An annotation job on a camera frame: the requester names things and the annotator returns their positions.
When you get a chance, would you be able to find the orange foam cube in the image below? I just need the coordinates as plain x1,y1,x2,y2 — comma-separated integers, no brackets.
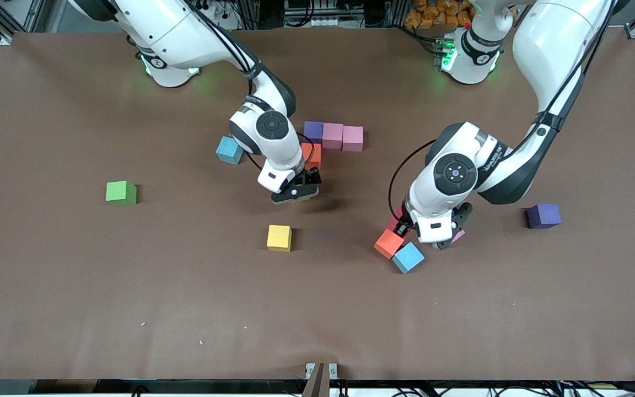
301,142,322,170
374,228,406,260

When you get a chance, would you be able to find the purple foam cube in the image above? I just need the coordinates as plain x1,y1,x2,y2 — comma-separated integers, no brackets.
526,203,562,229
303,121,325,145

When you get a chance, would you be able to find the blue foam cube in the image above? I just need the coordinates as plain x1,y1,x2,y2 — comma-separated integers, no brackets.
216,136,245,166
391,242,426,275

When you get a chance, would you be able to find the brown paper table cover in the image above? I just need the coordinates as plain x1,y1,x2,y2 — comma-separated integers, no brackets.
0,28,635,382

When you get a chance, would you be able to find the white power strip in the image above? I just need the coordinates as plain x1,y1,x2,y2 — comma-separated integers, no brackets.
283,15,351,28

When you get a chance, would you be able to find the green foam cube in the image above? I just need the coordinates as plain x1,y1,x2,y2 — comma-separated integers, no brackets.
105,180,138,207

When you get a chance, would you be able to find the bag of orange fruits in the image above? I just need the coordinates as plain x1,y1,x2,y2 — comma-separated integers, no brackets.
404,0,475,29

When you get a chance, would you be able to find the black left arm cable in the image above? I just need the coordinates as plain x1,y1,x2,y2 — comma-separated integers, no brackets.
388,0,616,221

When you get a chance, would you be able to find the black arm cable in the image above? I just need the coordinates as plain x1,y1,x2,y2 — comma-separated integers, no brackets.
388,0,616,221
182,0,318,171

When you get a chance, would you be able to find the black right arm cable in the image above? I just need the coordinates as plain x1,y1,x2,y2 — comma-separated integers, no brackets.
182,0,318,171

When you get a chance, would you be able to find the small metal table bracket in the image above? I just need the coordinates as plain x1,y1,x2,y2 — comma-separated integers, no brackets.
305,362,339,380

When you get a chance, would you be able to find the brown tapered post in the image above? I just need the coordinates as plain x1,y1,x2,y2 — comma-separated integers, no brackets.
302,362,331,397

